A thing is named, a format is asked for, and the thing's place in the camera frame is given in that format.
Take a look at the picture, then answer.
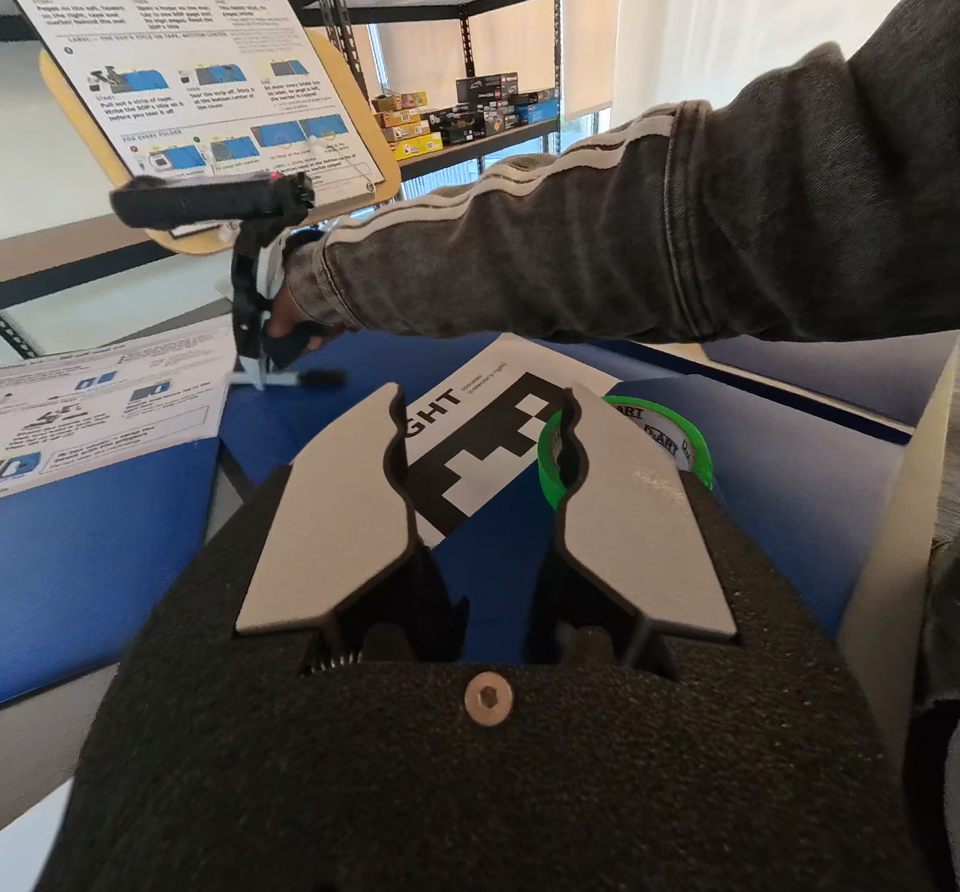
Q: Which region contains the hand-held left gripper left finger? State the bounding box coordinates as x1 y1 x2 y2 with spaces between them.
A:
234 382 420 640

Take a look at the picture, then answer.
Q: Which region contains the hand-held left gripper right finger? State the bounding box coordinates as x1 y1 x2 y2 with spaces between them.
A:
555 384 741 642

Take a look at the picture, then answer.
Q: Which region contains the green tape roll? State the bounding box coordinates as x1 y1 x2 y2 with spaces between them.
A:
537 394 715 512

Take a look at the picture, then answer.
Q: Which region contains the black marker pen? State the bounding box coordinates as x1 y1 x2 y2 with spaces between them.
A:
253 369 348 392

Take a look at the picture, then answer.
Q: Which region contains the person's right forearm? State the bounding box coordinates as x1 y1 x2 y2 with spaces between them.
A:
285 0 960 346

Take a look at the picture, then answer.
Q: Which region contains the person's right hand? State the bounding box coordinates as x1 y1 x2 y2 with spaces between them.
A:
264 283 363 368

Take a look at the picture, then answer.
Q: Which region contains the wooden clipboard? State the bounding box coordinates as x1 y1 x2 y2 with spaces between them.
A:
37 29 402 257

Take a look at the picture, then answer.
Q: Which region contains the clipboard with instruction sheet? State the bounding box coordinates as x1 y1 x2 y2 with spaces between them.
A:
0 0 385 233

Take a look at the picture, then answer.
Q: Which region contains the white tag sheet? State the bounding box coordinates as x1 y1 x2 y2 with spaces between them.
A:
401 333 625 550

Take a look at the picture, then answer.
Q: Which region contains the printed instruction sheet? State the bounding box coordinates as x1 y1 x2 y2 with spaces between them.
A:
0 318 237 499

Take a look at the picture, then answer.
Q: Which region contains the blue and white folder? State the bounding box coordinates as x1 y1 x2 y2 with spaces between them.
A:
705 329 960 758

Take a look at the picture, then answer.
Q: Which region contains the row of toy boxes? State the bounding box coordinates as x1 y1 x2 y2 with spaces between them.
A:
371 72 561 162

